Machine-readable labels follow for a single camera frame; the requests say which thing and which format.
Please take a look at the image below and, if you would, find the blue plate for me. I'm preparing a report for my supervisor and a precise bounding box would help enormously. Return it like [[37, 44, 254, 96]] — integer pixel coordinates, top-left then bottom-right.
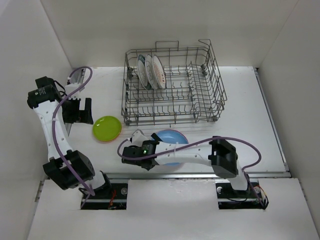
[[150, 128, 190, 167]]

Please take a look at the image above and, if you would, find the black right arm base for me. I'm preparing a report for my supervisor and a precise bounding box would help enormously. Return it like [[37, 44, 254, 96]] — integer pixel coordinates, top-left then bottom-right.
[[215, 180, 270, 210]]

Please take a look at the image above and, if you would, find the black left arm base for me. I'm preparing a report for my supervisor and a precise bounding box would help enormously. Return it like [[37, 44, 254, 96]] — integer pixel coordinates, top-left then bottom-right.
[[79, 182, 128, 210]]

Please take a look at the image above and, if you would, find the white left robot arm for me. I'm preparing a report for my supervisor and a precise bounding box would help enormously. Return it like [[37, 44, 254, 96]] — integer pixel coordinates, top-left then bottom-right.
[[27, 76, 95, 190]]

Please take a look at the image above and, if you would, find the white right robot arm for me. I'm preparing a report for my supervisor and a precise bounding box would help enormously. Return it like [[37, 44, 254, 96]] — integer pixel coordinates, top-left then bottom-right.
[[117, 132, 250, 197]]

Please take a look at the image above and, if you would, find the white blue-rimmed plate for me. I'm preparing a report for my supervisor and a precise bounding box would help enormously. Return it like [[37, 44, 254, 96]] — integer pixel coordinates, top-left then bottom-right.
[[145, 54, 158, 90]]

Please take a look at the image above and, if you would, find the patterned white plate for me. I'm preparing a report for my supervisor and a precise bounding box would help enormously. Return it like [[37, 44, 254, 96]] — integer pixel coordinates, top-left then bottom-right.
[[152, 55, 166, 90]]

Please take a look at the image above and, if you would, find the white plate with green rim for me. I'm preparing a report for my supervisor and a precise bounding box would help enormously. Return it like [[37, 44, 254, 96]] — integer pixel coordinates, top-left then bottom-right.
[[136, 54, 152, 90]]

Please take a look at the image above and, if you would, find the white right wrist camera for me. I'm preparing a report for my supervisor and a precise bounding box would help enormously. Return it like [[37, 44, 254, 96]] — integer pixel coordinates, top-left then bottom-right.
[[128, 129, 150, 147]]

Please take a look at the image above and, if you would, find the grey wire dish rack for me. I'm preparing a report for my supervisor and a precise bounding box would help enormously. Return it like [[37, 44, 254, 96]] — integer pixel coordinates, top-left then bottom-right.
[[121, 39, 227, 126]]

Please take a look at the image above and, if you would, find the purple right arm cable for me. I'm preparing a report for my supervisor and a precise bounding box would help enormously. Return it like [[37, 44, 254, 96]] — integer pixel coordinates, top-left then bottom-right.
[[116, 135, 267, 210]]

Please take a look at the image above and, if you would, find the front aluminium rail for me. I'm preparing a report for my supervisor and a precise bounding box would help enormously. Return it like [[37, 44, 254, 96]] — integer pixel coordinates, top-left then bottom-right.
[[106, 171, 292, 180]]

